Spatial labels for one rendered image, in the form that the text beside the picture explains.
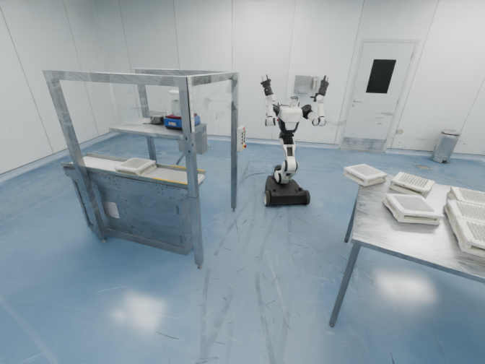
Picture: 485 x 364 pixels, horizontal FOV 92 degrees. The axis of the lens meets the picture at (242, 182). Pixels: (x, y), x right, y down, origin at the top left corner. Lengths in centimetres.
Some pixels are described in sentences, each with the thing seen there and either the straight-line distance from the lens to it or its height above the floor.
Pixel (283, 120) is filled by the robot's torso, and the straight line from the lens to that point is 295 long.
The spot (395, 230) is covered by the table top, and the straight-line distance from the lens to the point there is 169.
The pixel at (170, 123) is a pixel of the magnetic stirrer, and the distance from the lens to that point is 185.
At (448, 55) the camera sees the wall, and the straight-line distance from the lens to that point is 607.
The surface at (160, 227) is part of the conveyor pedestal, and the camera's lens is 238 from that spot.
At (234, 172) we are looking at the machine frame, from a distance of 272.
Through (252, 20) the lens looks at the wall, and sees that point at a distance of 548.
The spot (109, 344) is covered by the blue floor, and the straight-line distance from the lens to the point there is 210.
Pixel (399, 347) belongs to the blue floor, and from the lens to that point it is 222.
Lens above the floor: 170
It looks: 27 degrees down
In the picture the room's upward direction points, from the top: 1 degrees clockwise
